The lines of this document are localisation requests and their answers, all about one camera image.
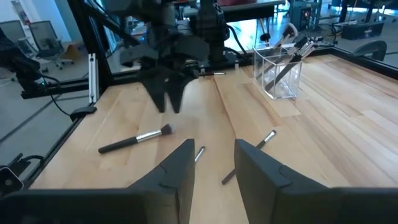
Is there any black aluminium table frame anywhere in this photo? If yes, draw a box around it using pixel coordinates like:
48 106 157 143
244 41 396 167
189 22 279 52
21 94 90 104
20 0 398 190

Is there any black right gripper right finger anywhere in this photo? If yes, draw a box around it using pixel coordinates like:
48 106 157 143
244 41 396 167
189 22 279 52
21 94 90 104
234 139 398 224

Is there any dark desk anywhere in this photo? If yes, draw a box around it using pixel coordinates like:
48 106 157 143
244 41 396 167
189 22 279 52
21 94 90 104
217 0 287 23

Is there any dark equipment cabinet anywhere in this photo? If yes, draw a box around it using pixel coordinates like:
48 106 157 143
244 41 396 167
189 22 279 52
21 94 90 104
289 0 322 32

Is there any black frame foot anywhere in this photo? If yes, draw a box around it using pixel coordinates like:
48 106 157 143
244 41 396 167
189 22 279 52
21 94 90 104
69 106 98 123

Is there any grey office chair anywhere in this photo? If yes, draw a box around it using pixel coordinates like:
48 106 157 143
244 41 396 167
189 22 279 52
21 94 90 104
29 20 75 71
0 20 32 54

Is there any thick black makeup brush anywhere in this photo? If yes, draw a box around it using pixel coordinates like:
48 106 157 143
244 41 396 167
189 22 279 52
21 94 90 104
98 123 174 154

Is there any clear acrylic brush organizer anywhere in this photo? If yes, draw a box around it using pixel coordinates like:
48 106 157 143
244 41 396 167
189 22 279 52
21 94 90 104
252 43 303 101

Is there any black camera box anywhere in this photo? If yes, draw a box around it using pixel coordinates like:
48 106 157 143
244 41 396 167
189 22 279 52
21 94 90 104
0 166 25 196

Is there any silver frame bracket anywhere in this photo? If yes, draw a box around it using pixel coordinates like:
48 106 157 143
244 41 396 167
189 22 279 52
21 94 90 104
88 52 101 104

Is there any black equipment case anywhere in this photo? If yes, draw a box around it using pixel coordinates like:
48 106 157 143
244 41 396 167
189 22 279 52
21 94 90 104
341 21 386 40

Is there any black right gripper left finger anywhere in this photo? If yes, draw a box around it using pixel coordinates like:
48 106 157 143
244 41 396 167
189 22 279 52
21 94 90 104
0 139 196 224

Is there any black chair back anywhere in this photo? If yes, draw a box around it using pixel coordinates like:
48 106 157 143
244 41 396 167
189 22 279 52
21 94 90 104
353 39 388 62

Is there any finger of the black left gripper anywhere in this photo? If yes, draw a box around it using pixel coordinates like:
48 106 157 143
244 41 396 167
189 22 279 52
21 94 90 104
139 74 169 113
167 74 195 113

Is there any black cable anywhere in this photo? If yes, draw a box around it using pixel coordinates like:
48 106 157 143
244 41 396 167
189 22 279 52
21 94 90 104
39 74 74 118

